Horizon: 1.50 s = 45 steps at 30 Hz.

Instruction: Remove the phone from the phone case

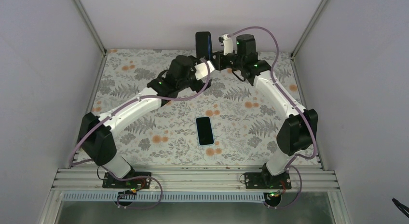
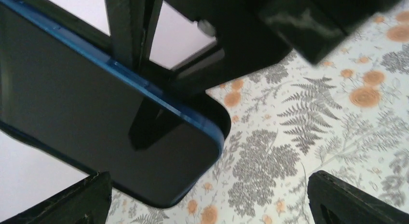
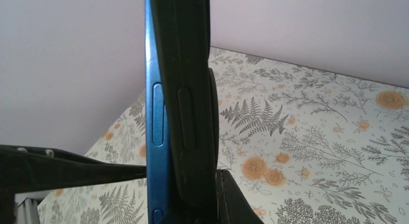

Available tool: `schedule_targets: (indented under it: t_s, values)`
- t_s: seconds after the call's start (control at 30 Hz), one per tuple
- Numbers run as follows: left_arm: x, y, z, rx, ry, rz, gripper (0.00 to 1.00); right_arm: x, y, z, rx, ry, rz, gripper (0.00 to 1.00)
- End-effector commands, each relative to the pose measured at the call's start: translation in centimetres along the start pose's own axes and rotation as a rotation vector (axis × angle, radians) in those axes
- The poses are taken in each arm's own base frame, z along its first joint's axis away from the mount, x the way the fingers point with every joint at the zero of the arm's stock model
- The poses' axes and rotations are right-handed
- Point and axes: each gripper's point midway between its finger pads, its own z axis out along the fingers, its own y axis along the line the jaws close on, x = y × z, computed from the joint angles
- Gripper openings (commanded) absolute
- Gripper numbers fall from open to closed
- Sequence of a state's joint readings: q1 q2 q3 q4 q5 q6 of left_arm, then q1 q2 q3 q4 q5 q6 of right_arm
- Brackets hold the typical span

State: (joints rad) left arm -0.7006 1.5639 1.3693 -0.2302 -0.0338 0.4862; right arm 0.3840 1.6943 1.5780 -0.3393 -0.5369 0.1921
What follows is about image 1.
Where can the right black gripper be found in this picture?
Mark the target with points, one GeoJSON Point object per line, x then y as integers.
{"type": "Point", "coordinates": [218, 63]}

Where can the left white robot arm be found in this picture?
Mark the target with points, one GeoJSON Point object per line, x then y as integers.
{"type": "Point", "coordinates": [97, 132]}

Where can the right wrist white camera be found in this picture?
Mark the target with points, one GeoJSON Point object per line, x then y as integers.
{"type": "Point", "coordinates": [226, 42]}

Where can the black phone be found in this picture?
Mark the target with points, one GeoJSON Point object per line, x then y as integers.
{"type": "Point", "coordinates": [203, 45]}

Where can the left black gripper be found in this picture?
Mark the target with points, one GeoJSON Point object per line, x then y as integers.
{"type": "Point", "coordinates": [198, 86]}

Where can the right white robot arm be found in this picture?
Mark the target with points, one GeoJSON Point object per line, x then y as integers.
{"type": "Point", "coordinates": [297, 135]}

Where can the black object at corner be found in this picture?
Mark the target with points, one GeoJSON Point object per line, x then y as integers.
{"type": "Point", "coordinates": [401, 207]}

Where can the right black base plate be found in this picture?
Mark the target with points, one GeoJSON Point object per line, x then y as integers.
{"type": "Point", "coordinates": [257, 180]}

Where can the perforated grey cable tray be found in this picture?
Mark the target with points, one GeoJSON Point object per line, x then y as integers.
{"type": "Point", "coordinates": [106, 196]}

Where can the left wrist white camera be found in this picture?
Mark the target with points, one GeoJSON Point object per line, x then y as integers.
{"type": "Point", "coordinates": [202, 70]}

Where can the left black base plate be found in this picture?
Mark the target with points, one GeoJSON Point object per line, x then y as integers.
{"type": "Point", "coordinates": [143, 183]}

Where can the wrist white camera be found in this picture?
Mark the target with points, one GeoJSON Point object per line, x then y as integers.
{"type": "Point", "coordinates": [226, 42]}
{"type": "Point", "coordinates": [202, 70]}

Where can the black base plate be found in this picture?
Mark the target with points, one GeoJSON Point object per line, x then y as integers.
{"type": "Point", "coordinates": [257, 180]}
{"type": "Point", "coordinates": [143, 183]}

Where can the aluminium front rail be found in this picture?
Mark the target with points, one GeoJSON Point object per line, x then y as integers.
{"type": "Point", "coordinates": [199, 179]}

